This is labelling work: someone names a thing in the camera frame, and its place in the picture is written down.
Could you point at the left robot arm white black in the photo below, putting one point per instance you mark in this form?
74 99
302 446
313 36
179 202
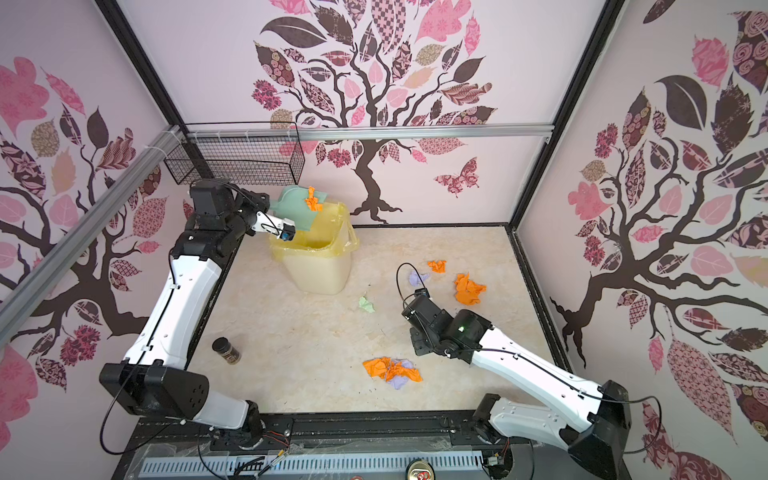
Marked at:
153 379

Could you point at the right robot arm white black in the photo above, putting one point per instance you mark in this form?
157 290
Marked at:
589 421

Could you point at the black wire basket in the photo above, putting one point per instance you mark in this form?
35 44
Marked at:
261 153

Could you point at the large orange paper scrap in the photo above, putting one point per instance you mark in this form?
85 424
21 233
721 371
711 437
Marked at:
468 292

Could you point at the small green paper scrap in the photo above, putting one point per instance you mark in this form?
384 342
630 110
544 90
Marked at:
366 305

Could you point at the aluminium rail left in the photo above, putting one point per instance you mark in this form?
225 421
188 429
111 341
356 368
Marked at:
24 299

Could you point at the aluminium rail back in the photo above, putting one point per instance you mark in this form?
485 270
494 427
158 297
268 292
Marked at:
372 132

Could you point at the yellow bin liner bag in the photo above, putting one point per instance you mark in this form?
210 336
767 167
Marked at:
330 235

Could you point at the green plastic dustpan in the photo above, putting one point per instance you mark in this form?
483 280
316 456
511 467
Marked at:
292 204

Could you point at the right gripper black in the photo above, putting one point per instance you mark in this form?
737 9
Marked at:
417 345

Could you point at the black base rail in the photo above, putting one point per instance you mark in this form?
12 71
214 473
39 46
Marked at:
355 432

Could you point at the aluminium rail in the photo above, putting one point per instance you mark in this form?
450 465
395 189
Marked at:
372 132
24 299

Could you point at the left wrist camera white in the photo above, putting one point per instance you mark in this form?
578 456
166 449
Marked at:
282 229

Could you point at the small brown jar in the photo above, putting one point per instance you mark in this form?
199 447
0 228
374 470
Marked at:
224 348

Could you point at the white slotted cable duct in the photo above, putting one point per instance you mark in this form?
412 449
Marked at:
382 465

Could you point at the cream trash bin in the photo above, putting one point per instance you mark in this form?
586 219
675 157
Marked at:
319 276

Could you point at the orange green paper scrap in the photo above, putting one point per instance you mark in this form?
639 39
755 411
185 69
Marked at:
313 203

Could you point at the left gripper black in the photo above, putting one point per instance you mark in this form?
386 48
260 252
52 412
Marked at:
259 203

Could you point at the metal can top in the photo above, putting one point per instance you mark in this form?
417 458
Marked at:
420 470

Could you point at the purple paper scrap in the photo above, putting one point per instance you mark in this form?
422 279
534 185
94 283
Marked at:
418 279

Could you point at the orange purple paper pile front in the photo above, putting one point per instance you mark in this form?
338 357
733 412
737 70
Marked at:
395 372

